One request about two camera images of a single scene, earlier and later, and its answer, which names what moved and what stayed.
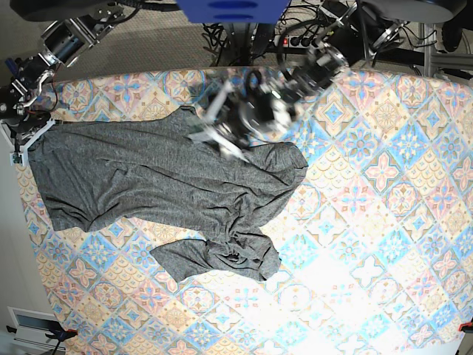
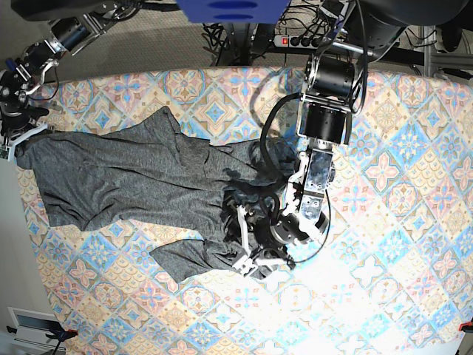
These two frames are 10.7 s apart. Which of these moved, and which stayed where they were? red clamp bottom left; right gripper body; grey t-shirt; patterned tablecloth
Moved: right gripper body
Stayed: patterned tablecloth; grey t-shirt; red clamp bottom left
